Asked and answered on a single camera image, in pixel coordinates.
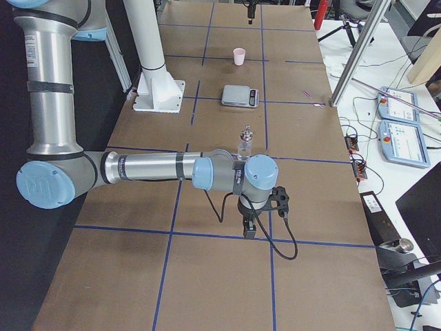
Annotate aluminium frame post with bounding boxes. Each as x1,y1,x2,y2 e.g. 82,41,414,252
329,0,391,107

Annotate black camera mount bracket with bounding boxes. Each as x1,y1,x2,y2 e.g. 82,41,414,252
269,186,289,219

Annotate red cylinder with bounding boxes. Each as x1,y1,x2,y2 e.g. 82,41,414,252
314,0,329,31

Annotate pink plastic cup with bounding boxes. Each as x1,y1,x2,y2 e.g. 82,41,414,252
233,48,246,66

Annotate black box with label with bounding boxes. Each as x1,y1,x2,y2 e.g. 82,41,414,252
360,191,401,246

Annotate blue teach pendant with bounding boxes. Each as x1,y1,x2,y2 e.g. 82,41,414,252
377,86,420,123
378,120,431,168

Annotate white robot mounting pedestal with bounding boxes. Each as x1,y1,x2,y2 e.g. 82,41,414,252
124,0,185,113

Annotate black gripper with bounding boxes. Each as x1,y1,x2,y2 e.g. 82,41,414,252
246,0,256,25
238,198,276,239

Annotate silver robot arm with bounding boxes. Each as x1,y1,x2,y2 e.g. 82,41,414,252
11,1,287,239

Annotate far blue teach pendant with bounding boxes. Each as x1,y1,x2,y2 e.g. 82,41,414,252
377,86,420,123

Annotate silver digital kitchen scale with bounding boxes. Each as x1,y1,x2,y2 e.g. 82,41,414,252
221,85,259,108

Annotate black tripod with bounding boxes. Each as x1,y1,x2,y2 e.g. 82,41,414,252
318,14,365,48

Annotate near blue teach pendant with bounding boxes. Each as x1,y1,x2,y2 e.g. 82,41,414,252
378,120,431,168

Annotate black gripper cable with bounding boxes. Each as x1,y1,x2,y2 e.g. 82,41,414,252
205,190,298,260

